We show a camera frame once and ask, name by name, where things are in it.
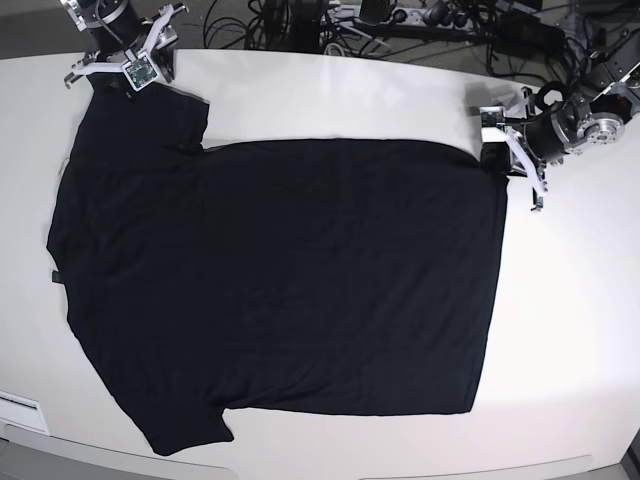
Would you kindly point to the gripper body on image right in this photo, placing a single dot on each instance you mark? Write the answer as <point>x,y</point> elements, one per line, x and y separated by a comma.
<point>523,161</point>

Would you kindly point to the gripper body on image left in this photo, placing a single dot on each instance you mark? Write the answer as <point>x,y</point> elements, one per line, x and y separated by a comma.
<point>120,36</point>

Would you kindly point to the black T-shirt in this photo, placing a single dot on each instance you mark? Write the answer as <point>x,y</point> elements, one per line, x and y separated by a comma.
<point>337,277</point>

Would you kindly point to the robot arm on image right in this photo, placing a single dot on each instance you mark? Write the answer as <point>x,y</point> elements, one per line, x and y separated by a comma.
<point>540,129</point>

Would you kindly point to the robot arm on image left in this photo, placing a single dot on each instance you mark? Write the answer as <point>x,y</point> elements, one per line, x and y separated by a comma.
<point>139,50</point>

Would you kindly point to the black electronics box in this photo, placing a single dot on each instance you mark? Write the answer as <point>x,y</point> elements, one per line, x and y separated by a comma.
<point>526,40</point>

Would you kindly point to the white power strip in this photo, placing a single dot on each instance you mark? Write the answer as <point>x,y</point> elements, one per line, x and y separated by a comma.
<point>442,15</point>

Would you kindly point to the white label plate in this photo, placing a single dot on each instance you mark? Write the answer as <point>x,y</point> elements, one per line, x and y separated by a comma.
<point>22,413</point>

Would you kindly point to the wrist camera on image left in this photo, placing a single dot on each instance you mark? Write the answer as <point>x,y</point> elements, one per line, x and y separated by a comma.
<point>140,73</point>

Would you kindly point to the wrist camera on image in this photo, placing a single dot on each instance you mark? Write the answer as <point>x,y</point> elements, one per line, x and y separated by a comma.
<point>492,116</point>
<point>140,73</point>

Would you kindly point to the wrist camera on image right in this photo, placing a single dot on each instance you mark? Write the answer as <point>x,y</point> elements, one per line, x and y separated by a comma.
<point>492,116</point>

